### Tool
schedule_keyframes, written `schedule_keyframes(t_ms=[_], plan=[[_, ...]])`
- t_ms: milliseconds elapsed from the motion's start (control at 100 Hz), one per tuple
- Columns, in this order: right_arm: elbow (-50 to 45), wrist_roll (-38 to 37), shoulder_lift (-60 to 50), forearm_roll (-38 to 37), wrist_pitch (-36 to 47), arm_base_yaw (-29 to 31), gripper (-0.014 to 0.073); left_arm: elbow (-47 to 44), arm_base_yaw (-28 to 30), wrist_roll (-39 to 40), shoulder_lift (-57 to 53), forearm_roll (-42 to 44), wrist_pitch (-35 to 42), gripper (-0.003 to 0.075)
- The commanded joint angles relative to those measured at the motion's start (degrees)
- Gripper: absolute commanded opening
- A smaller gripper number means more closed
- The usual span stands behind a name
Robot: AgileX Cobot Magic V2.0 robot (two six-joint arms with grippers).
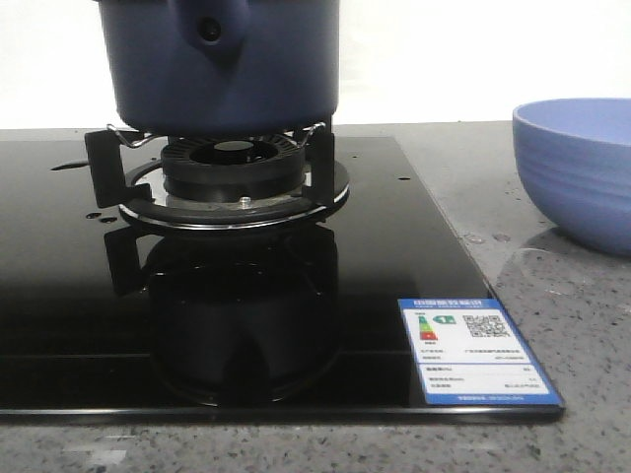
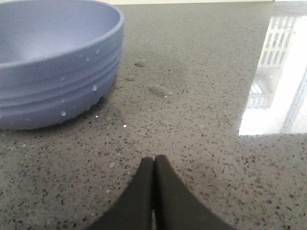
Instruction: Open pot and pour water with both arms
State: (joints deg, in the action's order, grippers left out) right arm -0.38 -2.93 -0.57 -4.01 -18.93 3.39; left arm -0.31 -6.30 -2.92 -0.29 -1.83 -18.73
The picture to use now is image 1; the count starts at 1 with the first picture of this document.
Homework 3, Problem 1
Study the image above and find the black pot support grate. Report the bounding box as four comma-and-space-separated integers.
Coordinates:
85, 122, 350, 233

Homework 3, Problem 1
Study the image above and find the black glass gas cooktop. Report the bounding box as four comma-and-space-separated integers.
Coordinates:
1, 137, 564, 424

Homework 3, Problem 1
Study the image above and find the dark blue cooking pot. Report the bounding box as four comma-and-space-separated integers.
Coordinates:
99, 1, 340, 137

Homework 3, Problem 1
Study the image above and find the black round gas burner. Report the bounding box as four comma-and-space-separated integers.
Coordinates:
161, 135, 306, 202

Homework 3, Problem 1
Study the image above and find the blue white energy label sticker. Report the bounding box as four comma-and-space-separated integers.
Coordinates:
398, 299, 562, 407

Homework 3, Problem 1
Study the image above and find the light blue ribbed bowl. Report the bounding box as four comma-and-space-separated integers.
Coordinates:
512, 98, 630, 256

